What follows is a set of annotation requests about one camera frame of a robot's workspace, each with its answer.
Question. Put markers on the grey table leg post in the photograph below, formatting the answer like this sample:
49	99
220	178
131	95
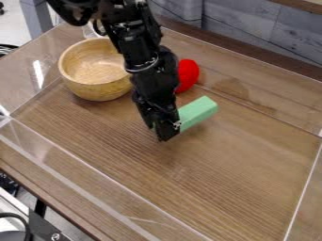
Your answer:
37	16

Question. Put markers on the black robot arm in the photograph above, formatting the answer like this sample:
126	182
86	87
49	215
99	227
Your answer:
127	22

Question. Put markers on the clear acrylic tray enclosure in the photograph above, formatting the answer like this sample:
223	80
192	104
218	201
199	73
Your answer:
230	181

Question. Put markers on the green rectangular block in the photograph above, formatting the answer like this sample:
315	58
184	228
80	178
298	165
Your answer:
195	112

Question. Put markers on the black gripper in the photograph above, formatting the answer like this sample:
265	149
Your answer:
155	81

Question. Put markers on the light wooden bowl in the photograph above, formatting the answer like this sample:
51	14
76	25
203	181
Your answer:
92	72

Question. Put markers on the red knitted toy fruit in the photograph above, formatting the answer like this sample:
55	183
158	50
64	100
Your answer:
188	73

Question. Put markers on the black metal bracket lower left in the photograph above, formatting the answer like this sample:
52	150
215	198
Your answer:
43	230

